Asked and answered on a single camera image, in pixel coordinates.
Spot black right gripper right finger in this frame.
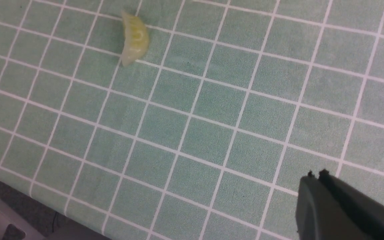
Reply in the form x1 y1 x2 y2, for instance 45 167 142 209
318 170 384 240

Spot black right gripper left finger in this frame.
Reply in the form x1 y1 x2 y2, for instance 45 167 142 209
296 171 370 240

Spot greenish dumpling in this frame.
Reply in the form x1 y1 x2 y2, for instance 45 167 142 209
121 10 150 67

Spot green checkered tablecloth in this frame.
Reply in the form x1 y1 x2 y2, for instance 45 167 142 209
0 0 384 240

